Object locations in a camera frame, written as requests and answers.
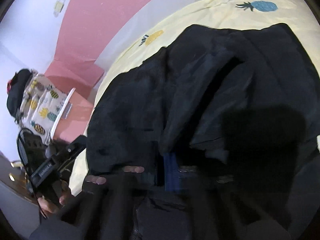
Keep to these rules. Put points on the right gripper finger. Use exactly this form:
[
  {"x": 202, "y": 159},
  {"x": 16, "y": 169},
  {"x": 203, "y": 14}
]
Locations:
[{"x": 106, "y": 208}]

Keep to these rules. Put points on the black puffer jacket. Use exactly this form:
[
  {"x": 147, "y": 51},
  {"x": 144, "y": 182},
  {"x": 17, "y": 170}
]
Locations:
[{"x": 222, "y": 127}]

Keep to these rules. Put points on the person's left forearm black sleeve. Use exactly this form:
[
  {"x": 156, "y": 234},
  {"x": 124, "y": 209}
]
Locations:
[{"x": 52, "y": 227}]

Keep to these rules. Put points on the person's left hand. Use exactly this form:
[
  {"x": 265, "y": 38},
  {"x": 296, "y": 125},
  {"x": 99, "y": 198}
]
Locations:
[{"x": 49, "y": 208}]

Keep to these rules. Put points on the pineapple print folded quilt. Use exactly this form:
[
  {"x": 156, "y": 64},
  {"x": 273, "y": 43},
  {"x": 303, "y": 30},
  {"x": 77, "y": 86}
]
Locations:
[{"x": 40, "y": 107}]

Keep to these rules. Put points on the black hat with red trim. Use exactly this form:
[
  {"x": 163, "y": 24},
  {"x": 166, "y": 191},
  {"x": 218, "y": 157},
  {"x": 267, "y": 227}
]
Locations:
[{"x": 15, "y": 90}]

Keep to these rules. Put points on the yellow pineapple print bed cover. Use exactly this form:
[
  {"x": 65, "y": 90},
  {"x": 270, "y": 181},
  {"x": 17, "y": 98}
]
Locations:
[{"x": 220, "y": 14}]

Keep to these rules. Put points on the beige wall switch plate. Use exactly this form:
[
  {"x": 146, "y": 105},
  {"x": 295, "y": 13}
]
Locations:
[{"x": 58, "y": 7}]

